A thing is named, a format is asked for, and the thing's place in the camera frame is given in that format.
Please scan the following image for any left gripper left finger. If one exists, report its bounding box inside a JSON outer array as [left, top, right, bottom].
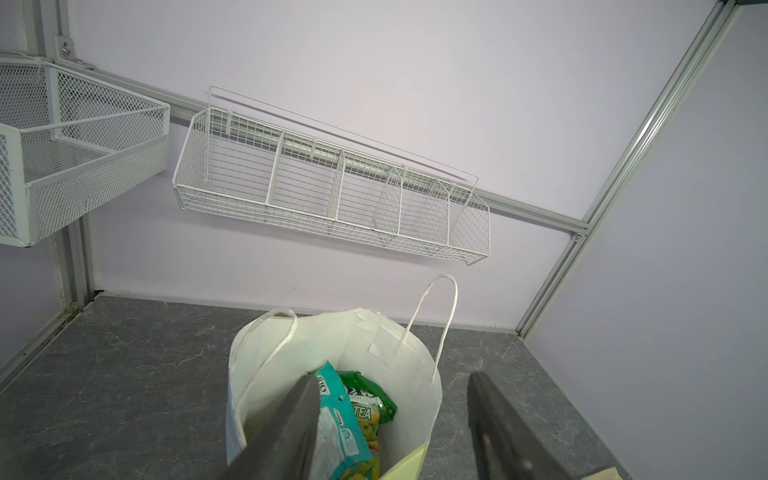
[[220, 374, 320, 480]]

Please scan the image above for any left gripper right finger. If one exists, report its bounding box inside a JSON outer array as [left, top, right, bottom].
[[467, 371, 571, 480]]

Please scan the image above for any teal candy bag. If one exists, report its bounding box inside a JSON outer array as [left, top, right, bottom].
[[309, 362, 373, 480]]

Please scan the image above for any white paper bag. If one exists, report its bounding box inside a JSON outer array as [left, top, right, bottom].
[[225, 308, 443, 479]]

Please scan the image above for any yellow green spring tea bag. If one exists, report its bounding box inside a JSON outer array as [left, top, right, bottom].
[[339, 371, 397, 480]]

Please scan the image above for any cream cloth glove right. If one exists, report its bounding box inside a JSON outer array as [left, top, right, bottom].
[[581, 467, 622, 480]]

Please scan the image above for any white mesh box basket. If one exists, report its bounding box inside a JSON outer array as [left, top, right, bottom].
[[1, 53, 170, 248]]

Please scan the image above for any white wire shelf basket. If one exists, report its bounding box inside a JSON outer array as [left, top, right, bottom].
[[173, 86, 491, 265]]

